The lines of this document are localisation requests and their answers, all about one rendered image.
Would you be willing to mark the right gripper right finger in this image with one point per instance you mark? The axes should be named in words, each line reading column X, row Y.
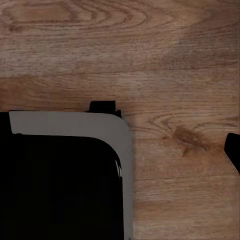
column 232, row 149

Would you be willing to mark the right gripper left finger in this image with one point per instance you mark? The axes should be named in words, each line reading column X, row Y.
column 12, row 150

